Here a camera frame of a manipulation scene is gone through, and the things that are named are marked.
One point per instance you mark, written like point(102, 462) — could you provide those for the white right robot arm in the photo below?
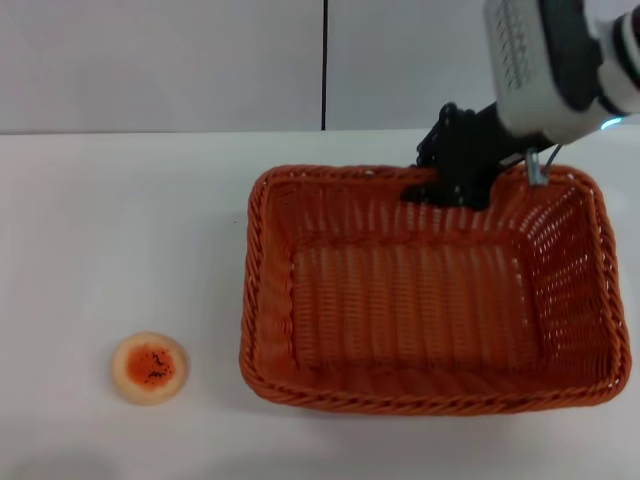
point(625, 80)

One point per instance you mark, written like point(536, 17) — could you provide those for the round bread with orange centre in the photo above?
point(149, 369)

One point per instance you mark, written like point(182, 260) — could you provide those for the white perforated wrist camera housing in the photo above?
point(530, 65)

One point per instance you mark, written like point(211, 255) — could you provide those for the orange woven plastic basket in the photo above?
point(400, 310)

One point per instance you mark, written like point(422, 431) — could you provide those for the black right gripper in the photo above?
point(480, 140)

